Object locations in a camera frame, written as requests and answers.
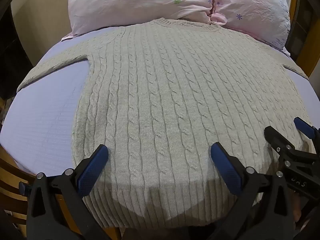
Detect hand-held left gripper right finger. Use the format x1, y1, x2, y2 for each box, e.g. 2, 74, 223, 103
210, 142, 295, 240

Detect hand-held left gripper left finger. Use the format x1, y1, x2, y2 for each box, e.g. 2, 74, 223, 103
25, 144, 111, 240

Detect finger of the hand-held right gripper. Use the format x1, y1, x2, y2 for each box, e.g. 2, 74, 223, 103
293, 117, 320, 141
264, 126, 293, 156

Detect pink floral pillow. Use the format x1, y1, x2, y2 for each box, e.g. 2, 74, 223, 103
61, 0, 216, 40
212, 0, 292, 55

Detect lavender bed sheet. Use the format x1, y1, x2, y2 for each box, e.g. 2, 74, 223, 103
0, 26, 320, 178

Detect grey cable knit sweater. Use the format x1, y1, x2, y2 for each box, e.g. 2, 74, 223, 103
17, 18, 316, 230

